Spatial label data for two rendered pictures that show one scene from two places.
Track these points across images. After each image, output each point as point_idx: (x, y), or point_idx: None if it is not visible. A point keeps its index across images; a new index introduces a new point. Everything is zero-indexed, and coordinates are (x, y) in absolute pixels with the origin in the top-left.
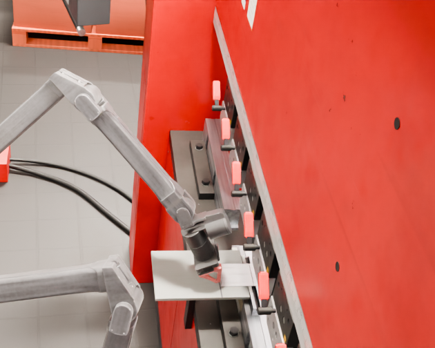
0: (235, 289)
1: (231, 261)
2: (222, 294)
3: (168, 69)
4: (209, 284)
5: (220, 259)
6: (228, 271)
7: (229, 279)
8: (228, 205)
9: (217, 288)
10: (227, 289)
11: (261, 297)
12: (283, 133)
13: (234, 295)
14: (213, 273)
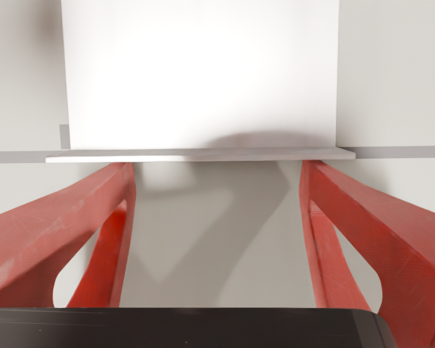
0: (375, 15)
1: (27, 4)
2: (421, 143)
3: None
4: (301, 239)
5: (17, 109)
6: (163, 51)
7: (265, 59)
8: None
9: (357, 176)
10: (370, 92)
11: None
12: None
13: None
14: (185, 197)
